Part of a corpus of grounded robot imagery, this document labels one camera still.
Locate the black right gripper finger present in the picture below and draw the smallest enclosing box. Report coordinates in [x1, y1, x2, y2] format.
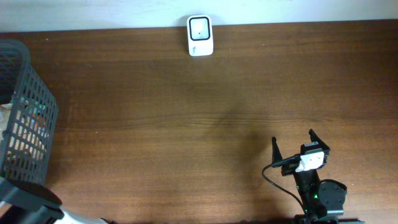
[308, 129, 329, 151]
[271, 136, 282, 163]

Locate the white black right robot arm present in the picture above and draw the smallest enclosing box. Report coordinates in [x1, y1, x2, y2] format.
[262, 129, 362, 224]

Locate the grey plastic mesh basket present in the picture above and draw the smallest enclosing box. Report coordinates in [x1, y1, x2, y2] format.
[1, 39, 59, 185]

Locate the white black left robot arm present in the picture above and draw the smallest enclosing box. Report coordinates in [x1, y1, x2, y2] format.
[1, 177, 107, 224]

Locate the white barcode scanner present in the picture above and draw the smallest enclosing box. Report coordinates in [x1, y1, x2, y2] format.
[187, 15, 214, 57]

